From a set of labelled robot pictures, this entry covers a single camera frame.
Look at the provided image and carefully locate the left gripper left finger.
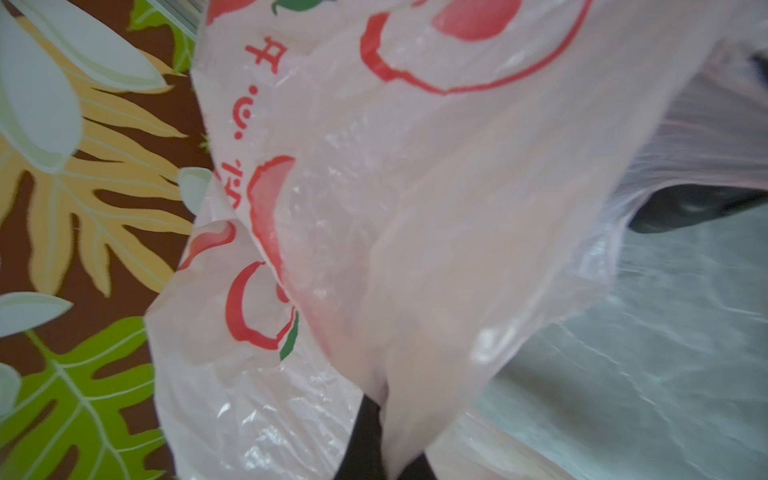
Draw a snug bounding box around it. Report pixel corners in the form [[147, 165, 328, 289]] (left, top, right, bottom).
[[334, 396, 384, 480]]

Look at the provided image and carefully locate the black plastic tool case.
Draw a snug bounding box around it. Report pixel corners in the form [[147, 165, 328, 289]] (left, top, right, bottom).
[[628, 184, 767, 234]]

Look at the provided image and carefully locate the pink printed plastic bag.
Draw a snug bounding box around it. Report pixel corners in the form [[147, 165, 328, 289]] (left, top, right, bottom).
[[145, 1, 767, 479]]

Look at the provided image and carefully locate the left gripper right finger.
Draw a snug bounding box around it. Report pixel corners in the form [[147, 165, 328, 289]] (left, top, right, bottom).
[[398, 454, 437, 480]]

